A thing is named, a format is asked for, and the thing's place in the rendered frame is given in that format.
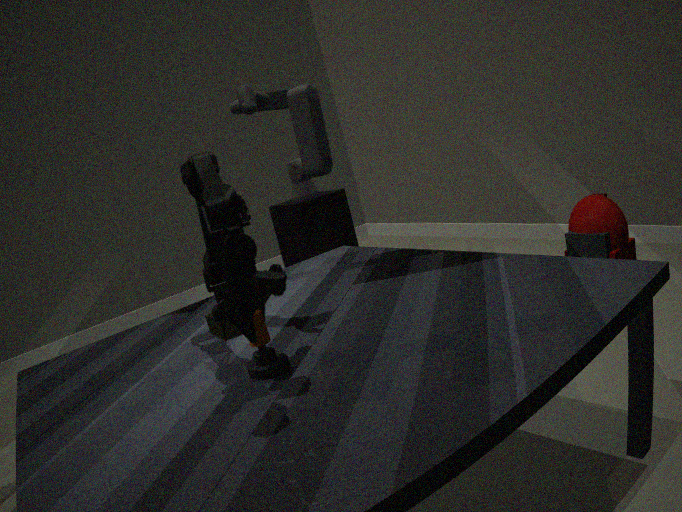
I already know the orange knob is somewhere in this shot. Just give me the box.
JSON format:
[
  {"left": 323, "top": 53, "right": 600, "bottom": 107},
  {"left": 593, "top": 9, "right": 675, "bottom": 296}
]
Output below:
[{"left": 248, "top": 310, "right": 271, "bottom": 347}]

